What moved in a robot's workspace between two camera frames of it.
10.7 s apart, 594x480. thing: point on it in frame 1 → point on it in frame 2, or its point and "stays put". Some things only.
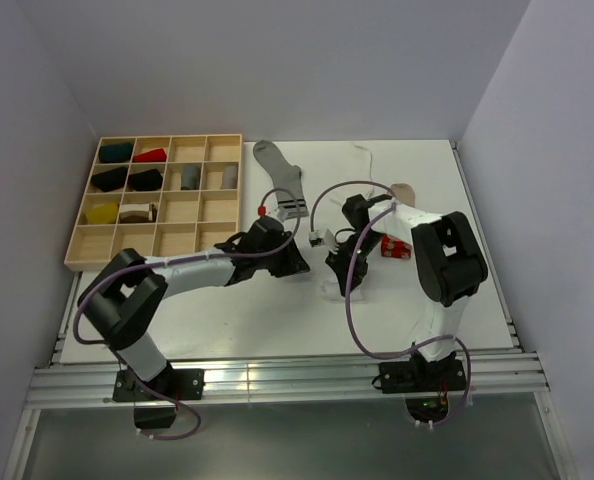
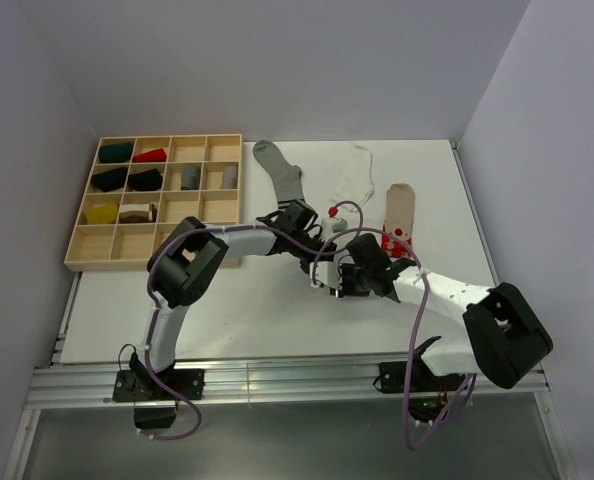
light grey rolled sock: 229,178 stays put
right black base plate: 421,375 stays put
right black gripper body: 342,257 → 355,280
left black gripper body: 280,263 → 309,250
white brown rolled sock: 137,213 stays put
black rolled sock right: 148,180 stays put
